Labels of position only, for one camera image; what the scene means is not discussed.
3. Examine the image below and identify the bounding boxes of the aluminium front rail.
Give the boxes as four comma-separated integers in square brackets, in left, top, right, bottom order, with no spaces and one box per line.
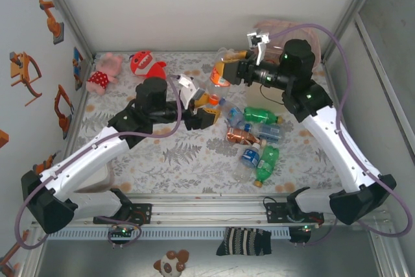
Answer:
[30,193,390,226]

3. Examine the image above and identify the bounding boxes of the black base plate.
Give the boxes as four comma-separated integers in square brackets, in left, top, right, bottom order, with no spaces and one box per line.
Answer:
[265,201,325,225]
[93,203,153,225]

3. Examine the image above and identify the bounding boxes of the brown white plush toy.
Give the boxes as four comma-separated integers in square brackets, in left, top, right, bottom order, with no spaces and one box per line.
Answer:
[152,249,191,274]

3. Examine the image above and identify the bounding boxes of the white slotted cable duct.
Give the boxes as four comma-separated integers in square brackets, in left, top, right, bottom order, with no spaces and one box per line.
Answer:
[44,227,291,241]

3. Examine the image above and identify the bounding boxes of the black white striped sock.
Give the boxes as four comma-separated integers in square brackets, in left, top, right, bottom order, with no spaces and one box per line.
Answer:
[215,226,273,258]

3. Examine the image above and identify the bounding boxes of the colourful blue label bottle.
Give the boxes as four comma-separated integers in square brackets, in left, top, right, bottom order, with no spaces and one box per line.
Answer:
[219,97,247,128]

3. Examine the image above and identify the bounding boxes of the copper brown plastic bottle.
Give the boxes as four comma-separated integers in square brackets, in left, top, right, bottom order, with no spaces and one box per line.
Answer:
[226,126,267,147]

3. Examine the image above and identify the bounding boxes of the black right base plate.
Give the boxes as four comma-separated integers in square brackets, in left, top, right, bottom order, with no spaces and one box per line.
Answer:
[265,201,325,225]

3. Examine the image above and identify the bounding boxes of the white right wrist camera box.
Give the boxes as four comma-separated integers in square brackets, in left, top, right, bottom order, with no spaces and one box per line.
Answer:
[245,29,272,66]

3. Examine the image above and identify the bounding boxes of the pale blue label bottle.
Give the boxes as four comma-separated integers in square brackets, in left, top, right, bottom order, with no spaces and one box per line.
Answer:
[243,122,287,144]

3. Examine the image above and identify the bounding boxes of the circuit board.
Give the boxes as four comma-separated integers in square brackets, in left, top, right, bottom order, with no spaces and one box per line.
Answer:
[290,223,320,235]
[108,224,137,238]

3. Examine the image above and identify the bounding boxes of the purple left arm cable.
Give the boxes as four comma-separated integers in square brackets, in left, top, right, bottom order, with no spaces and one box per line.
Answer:
[14,75,182,249]

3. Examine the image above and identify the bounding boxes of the blue orange wall sticker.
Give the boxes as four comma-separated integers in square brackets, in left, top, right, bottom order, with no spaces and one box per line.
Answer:
[73,46,86,91]

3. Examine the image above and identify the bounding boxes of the pink plush toy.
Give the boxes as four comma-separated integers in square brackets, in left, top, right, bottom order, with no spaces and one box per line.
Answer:
[86,52,124,96]

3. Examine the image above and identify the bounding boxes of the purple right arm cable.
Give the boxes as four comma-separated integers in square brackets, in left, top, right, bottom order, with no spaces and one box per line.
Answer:
[269,23,413,248]

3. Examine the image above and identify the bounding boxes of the green plastic bottle yellow cap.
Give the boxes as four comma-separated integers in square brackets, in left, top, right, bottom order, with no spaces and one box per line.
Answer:
[252,145,281,188]
[243,106,285,125]

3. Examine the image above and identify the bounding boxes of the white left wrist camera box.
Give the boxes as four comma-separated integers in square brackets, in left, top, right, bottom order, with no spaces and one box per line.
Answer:
[176,74,207,109]

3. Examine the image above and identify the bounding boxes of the orange grey gripper wall sticker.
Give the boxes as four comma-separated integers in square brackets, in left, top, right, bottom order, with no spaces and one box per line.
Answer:
[8,51,43,106]

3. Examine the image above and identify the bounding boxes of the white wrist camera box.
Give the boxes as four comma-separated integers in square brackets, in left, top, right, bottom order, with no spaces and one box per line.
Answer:
[245,29,272,66]
[176,74,207,109]

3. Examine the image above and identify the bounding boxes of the blue label bottle white cap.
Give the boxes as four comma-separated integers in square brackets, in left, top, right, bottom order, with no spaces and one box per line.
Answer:
[231,142,263,183]

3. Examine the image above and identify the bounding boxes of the orange label bottle orange cap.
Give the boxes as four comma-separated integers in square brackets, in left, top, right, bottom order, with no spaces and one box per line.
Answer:
[206,47,241,108]

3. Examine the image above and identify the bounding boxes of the beige bin pink mesh liner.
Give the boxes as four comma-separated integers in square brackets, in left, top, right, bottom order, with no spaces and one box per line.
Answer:
[248,19,322,114]

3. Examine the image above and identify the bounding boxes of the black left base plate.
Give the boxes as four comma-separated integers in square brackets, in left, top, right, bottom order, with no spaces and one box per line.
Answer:
[93,203,153,225]

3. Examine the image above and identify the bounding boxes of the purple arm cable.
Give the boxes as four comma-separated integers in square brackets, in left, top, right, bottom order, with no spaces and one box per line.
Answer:
[269,23,413,248]
[14,75,182,249]

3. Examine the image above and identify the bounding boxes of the red monster plush toy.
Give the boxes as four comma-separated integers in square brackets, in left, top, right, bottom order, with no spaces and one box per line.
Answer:
[129,50,168,80]

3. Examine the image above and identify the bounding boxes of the left circuit board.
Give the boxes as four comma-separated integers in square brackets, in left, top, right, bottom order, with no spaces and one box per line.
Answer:
[108,224,137,238]

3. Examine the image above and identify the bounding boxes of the right circuit board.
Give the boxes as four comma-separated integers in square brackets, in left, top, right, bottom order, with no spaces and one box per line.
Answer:
[290,223,320,235]

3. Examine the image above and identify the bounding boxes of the aluminium front frame leg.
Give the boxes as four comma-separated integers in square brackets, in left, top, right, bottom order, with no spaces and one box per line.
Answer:
[19,231,48,277]
[368,223,411,277]

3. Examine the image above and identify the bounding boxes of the grey window frame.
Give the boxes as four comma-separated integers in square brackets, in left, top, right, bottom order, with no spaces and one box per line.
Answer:
[355,10,415,167]

